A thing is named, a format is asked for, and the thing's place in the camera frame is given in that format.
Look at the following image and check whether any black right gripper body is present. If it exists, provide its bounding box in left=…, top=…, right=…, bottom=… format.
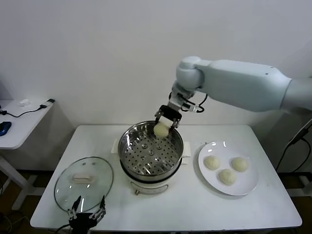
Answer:
left=158, top=93, right=186, bottom=122

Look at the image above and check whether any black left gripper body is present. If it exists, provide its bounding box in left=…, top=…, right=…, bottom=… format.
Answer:
left=69, top=212, right=96, bottom=234

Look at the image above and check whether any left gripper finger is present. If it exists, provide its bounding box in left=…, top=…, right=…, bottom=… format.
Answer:
left=67, top=195, right=82, bottom=221
left=89, top=195, right=107, bottom=221

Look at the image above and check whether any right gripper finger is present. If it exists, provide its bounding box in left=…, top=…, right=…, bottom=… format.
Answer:
left=170, top=117, right=182, bottom=134
left=155, top=111, right=164, bottom=128

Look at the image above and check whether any white steamed baozi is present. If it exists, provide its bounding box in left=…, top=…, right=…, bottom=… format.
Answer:
left=203, top=156, right=221, bottom=171
left=217, top=169, right=237, bottom=186
left=153, top=122, right=171, bottom=137
left=231, top=157, right=250, bottom=172

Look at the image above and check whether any glass pot lid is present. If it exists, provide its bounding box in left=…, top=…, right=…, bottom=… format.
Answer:
left=54, top=156, right=115, bottom=215

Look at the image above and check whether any perforated steel steamer basket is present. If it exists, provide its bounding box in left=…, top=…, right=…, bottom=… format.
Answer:
left=111, top=120, right=191, bottom=182

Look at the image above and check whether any white electric pot base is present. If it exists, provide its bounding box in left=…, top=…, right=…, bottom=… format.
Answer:
left=119, top=156, right=189, bottom=196

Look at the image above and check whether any white oval plate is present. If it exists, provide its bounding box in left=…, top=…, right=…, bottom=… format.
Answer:
left=197, top=141, right=259, bottom=196

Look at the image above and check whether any white side table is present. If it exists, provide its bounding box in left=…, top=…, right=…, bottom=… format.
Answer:
left=0, top=99, right=56, bottom=212

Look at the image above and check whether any blue computer mouse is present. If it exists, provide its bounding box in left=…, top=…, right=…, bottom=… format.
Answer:
left=0, top=121, right=12, bottom=137

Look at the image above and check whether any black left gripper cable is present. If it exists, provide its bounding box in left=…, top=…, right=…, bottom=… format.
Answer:
left=55, top=223, right=71, bottom=234

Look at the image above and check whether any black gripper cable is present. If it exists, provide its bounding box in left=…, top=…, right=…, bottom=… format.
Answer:
left=195, top=94, right=208, bottom=113
left=55, top=223, right=71, bottom=234

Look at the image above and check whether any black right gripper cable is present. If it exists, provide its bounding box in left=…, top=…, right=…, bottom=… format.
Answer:
left=195, top=94, right=208, bottom=113

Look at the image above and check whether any black adapter cable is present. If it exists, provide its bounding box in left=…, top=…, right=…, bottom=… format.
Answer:
left=0, top=99, right=55, bottom=118

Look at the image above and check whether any black power cable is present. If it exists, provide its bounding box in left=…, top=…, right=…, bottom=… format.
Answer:
left=275, top=129, right=311, bottom=171

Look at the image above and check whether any white thin cable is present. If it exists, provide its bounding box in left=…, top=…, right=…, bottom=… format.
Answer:
left=298, top=119, right=312, bottom=137

